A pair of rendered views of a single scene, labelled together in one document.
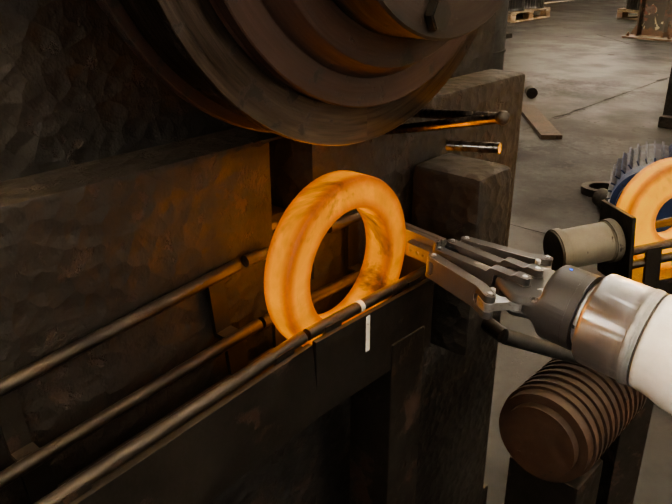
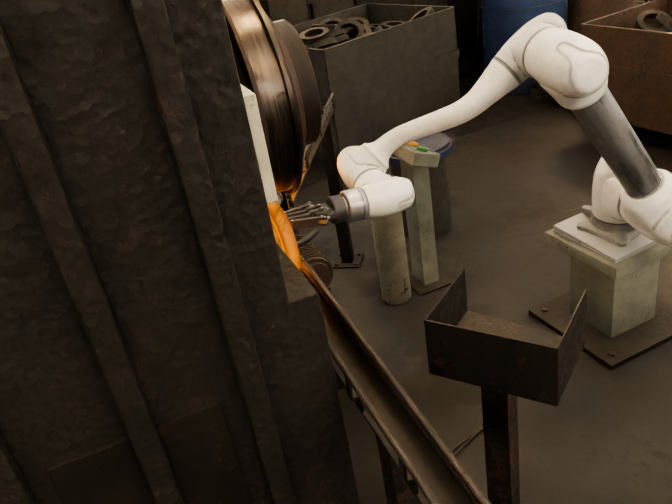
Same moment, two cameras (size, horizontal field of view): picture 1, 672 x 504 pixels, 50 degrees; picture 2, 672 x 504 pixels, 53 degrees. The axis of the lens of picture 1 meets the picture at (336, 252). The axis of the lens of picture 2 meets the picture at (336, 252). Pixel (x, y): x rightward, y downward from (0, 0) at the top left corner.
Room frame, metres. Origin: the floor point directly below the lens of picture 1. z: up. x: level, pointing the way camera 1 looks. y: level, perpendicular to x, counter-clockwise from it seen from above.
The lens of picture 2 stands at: (-0.19, 1.22, 1.50)
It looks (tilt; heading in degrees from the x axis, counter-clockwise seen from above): 29 degrees down; 300
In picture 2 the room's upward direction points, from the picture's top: 10 degrees counter-clockwise
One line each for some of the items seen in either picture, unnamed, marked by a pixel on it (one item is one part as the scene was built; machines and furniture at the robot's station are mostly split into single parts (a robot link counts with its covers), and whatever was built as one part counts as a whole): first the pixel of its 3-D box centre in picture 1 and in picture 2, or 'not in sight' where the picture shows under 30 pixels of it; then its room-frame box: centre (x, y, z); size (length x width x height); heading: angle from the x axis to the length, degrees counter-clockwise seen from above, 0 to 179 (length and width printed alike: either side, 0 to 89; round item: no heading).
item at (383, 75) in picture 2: not in sight; (355, 80); (1.62, -2.60, 0.39); 1.03 x 0.83 x 0.77; 63
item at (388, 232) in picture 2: not in sight; (389, 241); (0.75, -0.86, 0.26); 0.12 x 0.12 x 0.52
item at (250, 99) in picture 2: not in sight; (240, 130); (0.48, 0.30, 1.15); 0.26 x 0.02 x 0.18; 138
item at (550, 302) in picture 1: (544, 296); (327, 211); (0.63, -0.20, 0.73); 0.09 x 0.08 x 0.07; 48
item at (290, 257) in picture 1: (339, 262); (280, 238); (0.66, 0.00, 0.75); 0.18 x 0.03 x 0.18; 139
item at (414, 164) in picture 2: not in sight; (419, 214); (0.67, -1.00, 0.31); 0.24 x 0.16 x 0.62; 138
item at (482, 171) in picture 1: (454, 253); not in sight; (0.84, -0.15, 0.68); 0.11 x 0.08 x 0.24; 48
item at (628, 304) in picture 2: not in sight; (612, 282); (-0.06, -0.88, 0.16); 0.40 x 0.40 x 0.31; 51
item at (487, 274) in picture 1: (477, 275); (305, 218); (0.66, -0.14, 0.73); 0.11 x 0.01 x 0.04; 49
